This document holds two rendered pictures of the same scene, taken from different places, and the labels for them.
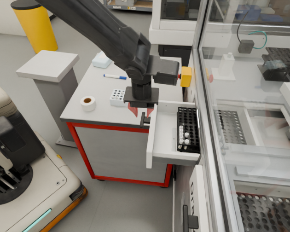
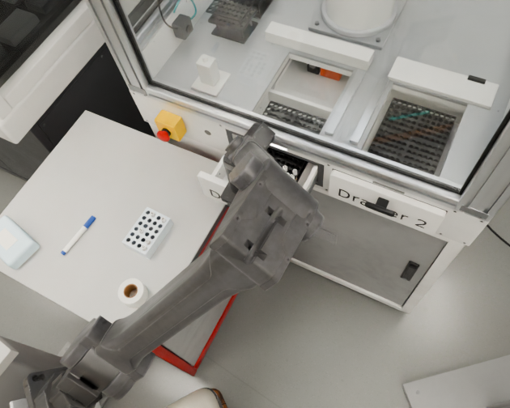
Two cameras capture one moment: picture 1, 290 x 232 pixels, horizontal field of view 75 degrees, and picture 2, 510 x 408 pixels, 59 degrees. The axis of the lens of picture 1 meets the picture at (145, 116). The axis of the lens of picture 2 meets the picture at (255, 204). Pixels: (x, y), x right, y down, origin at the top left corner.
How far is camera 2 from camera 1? 70 cm
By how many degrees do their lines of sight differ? 36
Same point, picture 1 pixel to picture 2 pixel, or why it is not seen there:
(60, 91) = (19, 367)
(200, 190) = (359, 183)
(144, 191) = (245, 295)
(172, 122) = not seen: hidden behind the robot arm
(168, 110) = (223, 176)
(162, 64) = (260, 138)
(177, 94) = (175, 152)
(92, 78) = (59, 278)
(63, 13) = not seen: hidden behind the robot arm
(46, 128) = not seen: outside the picture
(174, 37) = (43, 95)
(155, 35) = (15, 122)
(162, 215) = (291, 281)
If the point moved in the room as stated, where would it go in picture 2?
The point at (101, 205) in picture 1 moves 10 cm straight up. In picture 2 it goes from (242, 372) to (239, 369)
